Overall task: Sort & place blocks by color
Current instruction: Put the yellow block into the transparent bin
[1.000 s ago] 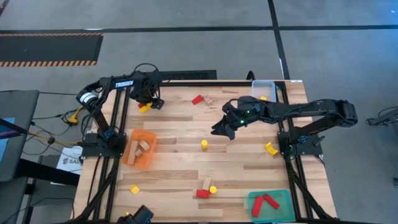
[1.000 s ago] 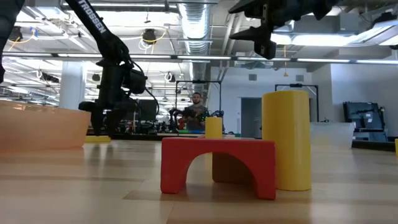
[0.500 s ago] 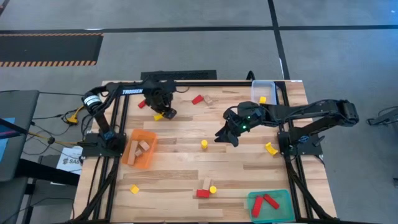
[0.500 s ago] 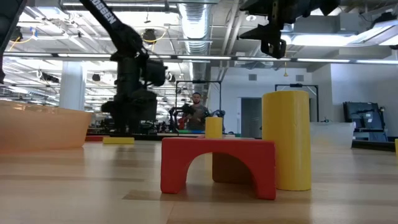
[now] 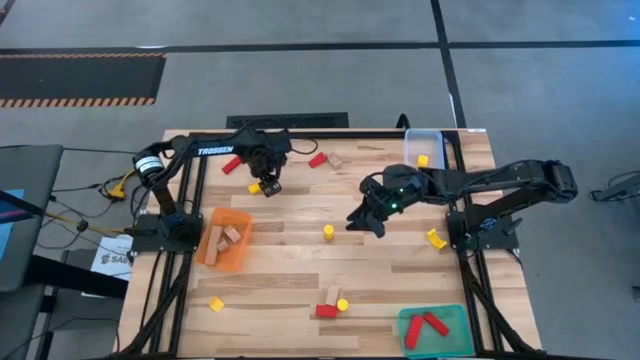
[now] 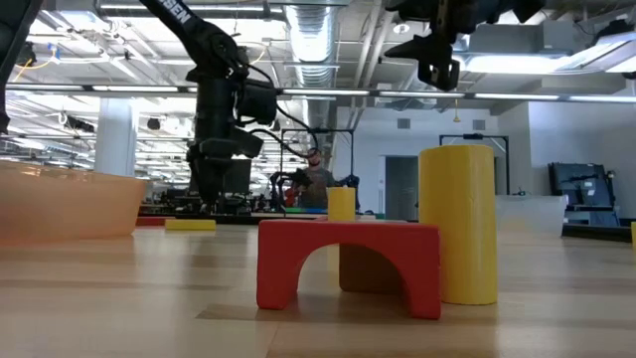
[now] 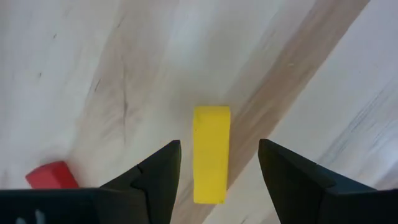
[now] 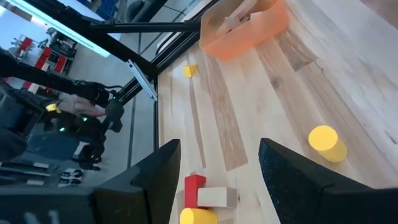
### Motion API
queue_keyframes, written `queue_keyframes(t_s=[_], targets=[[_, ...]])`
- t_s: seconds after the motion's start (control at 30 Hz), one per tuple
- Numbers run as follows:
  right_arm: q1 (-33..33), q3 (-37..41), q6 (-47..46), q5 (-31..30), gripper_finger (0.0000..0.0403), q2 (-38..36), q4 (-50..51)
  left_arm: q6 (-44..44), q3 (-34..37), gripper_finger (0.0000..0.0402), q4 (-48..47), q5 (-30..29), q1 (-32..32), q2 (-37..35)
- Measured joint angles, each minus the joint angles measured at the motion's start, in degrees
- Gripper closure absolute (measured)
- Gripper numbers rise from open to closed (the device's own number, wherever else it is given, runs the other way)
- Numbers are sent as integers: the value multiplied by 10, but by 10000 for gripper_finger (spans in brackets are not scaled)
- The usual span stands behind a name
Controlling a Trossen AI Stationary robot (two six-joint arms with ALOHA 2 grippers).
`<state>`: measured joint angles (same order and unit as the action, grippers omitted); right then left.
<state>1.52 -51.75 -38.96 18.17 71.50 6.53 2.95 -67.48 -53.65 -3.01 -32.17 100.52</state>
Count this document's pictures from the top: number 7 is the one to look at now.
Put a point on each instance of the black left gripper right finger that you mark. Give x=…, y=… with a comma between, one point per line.
x=311, y=196

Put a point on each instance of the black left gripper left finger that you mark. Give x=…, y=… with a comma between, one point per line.
x=140, y=196

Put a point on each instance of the yellow rectangular wooden block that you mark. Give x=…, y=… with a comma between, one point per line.
x=211, y=155

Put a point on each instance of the red wooden block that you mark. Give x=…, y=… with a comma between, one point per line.
x=51, y=175

